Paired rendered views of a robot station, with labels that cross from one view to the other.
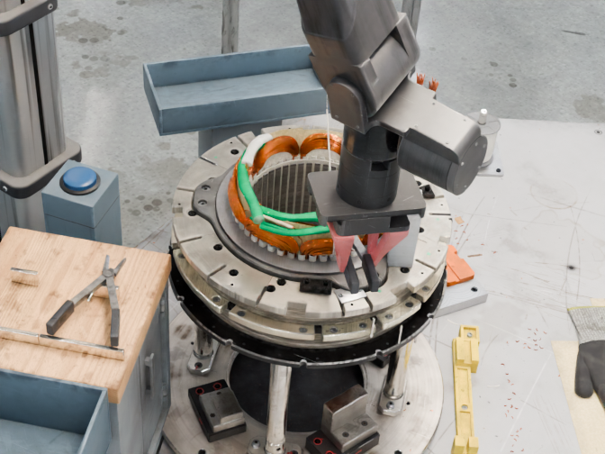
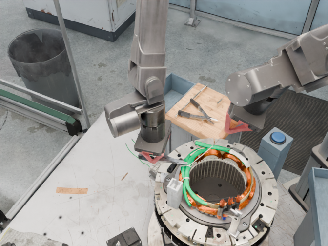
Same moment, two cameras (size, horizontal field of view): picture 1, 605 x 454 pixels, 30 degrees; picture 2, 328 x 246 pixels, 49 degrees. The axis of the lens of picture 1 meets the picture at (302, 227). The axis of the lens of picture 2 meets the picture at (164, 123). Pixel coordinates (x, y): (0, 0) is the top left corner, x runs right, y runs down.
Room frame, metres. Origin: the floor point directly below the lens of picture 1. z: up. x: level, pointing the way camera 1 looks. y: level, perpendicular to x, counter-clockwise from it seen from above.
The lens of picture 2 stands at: (1.12, -0.50, 1.91)
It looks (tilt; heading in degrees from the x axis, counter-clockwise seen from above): 48 degrees down; 122
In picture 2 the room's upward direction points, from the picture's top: 1 degrees counter-clockwise
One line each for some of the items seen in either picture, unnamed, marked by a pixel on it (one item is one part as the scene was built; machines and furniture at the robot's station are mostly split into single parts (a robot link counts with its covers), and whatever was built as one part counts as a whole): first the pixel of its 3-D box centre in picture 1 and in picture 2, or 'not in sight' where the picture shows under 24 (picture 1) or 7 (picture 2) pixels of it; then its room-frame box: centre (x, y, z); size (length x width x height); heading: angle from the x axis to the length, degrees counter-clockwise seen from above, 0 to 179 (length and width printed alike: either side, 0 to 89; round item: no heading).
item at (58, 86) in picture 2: not in sight; (49, 78); (-0.53, 0.69, 0.28); 0.38 x 0.37 x 0.56; 94
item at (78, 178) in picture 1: (79, 177); (278, 136); (1.05, 0.28, 1.04); 0.04 x 0.04 x 0.01
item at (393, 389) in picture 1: (401, 342); not in sight; (0.95, -0.14, 0.91); 0.02 x 0.02 x 0.21
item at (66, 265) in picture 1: (60, 309); (207, 112); (0.82, 0.25, 1.05); 0.20 x 0.19 x 0.02; 173
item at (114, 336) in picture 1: (115, 327); (184, 113); (0.77, 0.18, 1.09); 0.04 x 0.01 x 0.02; 8
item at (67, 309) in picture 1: (59, 317); (194, 103); (0.78, 0.24, 1.09); 0.04 x 0.01 x 0.02; 158
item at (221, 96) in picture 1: (238, 156); (321, 233); (1.26, 0.10, 0.92); 0.25 x 0.11 x 0.28; 110
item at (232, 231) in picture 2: not in sight; (235, 222); (1.06, -0.11, 1.15); 0.03 x 0.02 x 0.12; 171
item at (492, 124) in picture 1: (478, 139); not in sight; (1.49, -0.28, 0.82); 0.06 x 0.06 x 0.07
